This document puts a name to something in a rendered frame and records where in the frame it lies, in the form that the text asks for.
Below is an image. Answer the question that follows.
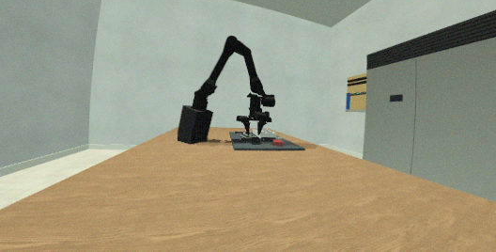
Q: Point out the salmon-red block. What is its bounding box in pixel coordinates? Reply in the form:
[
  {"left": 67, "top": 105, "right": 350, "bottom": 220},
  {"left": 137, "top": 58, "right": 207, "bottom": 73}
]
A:
[{"left": 272, "top": 139, "right": 284, "bottom": 146}]

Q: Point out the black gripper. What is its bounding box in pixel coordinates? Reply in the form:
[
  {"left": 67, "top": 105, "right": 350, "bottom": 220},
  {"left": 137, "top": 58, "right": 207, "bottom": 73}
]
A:
[{"left": 237, "top": 105, "right": 271, "bottom": 135}]

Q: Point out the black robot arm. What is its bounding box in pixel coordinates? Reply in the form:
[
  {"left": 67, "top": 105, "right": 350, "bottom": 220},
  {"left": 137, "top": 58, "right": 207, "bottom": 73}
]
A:
[{"left": 191, "top": 36, "right": 275, "bottom": 121}]

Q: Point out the white divided parts tray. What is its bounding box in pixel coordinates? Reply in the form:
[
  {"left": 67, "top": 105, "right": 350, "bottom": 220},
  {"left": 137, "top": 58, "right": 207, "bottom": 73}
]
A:
[{"left": 253, "top": 129, "right": 277, "bottom": 138}]

